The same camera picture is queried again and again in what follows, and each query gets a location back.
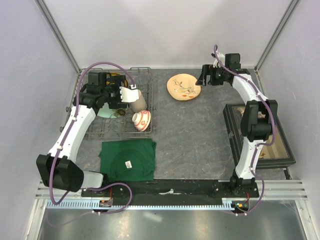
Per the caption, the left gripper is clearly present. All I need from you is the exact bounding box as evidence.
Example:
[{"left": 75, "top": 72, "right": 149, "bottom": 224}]
[{"left": 100, "top": 75, "right": 130, "bottom": 109}]

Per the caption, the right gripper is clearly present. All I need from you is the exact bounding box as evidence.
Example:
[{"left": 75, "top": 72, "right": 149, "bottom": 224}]
[{"left": 195, "top": 64, "right": 228, "bottom": 86}]

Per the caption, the mint green flower plate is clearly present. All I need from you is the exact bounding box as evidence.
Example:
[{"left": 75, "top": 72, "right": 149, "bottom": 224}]
[{"left": 97, "top": 103, "right": 128, "bottom": 119}]

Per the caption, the cream bird pattern plate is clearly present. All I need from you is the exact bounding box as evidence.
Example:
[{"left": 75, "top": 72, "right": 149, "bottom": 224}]
[{"left": 166, "top": 73, "right": 201, "bottom": 101}]

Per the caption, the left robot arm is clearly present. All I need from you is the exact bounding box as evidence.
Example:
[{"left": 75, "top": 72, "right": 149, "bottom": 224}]
[{"left": 36, "top": 70, "right": 129, "bottom": 197}]

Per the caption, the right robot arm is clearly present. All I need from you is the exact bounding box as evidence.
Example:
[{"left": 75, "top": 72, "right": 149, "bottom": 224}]
[{"left": 196, "top": 48, "right": 278, "bottom": 197}]

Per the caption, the yellow patterned small plate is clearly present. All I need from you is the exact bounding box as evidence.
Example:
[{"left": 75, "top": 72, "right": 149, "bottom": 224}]
[{"left": 106, "top": 72, "right": 121, "bottom": 86}]

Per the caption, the beige cup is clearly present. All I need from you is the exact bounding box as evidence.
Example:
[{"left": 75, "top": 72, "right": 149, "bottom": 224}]
[{"left": 130, "top": 89, "right": 147, "bottom": 113}]

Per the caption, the white red pattern bowl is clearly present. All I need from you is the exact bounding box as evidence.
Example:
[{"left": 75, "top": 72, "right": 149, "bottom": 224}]
[{"left": 132, "top": 110, "right": 152, "bottom": 132}]

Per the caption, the folded green cloth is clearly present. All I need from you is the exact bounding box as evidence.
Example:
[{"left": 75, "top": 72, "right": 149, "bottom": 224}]
[{"left": 99, "top": 138, "right": 157, "bottom": 182}]

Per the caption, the black glass lid box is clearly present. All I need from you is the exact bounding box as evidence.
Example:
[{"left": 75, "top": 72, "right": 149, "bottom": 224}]
[{"left": 223, "top": 103, "right": 296, "bottom": 170}]

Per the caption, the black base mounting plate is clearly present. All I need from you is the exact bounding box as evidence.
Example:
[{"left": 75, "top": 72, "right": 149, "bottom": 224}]
[{"left": 81, "top": 179, "right": 262, "bottom": 206}]

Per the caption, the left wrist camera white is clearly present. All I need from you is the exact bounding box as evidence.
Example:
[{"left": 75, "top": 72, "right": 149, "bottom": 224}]
[{"left": 119, "top": 84, "right": 139, "bottom": 103}]

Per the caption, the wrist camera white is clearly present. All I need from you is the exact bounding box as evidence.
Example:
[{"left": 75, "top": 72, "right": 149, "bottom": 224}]
[
  {"left": 119, "top": 84, "right": 139, "bottom": 103},
  {"left": 211, "top": 52, "right": 225, "bottom": 68}
]

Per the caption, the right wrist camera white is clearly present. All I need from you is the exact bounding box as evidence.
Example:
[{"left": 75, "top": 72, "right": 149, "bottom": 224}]
[{"left": 211, "top": 52, "right": 225, "bottom": 68}]

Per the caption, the grey wire dish rack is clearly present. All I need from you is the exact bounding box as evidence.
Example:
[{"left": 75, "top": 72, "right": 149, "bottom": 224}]
[{"left": 65, "top": 66, "right": 159, "bottom": 140}]

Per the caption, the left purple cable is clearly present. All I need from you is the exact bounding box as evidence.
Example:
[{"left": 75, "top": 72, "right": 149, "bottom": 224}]
[{"left": 46, "top": 61, "right": 137, "bottom": 227}]

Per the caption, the blue slotted cable duct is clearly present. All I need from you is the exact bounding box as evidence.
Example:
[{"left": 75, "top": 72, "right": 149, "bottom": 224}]
[{"left": 46, "top": 199, "right": 248, "bottom": 211}]

